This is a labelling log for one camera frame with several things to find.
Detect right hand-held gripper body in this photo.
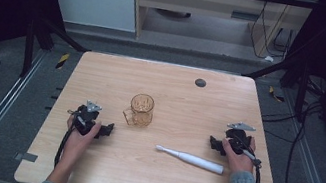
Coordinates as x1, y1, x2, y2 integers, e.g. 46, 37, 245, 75
221, 119, 258, 158

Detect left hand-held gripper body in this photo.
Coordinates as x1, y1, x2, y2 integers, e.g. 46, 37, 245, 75
63, 95, 106, 139

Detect white electric toothbrush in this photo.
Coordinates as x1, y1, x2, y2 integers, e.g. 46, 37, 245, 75
152, 143, 228, 176

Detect amber glass mug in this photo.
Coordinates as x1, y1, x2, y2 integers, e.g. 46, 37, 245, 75
120, 90, 157, 130

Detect person's left hand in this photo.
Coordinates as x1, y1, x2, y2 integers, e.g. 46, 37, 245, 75
60, 114, 103, 166

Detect person's right hand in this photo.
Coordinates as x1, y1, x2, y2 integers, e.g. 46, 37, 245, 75
216, 132, 260, 178

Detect yellow black tape strip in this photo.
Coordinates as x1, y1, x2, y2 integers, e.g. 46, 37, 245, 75
266, 85, 287, 105
54, 51, 71, 72

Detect dark round table grommet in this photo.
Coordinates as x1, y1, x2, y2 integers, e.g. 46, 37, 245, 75
193, 77, 209, 90

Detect light wooden desk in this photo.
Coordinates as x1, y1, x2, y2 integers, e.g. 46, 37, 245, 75
121, 0, 317, 69

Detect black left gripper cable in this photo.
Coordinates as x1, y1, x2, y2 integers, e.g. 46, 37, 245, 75
52, 118, 76, 170

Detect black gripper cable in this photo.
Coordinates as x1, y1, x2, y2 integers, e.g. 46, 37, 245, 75
225, 134, 270, 183
52, 118, 76, 170

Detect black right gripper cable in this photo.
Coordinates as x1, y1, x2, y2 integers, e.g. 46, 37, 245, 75
225, 134, 270, 183

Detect grey metal table bracket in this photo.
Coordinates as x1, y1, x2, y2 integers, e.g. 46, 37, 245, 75
13, 150, 39, 165

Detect black metal frame stand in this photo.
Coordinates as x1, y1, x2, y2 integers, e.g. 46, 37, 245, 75
234, 46, 315, 122
16, 8, 96, 90

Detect black hanging cables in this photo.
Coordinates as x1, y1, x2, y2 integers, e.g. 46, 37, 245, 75
245, 0, 300, 65

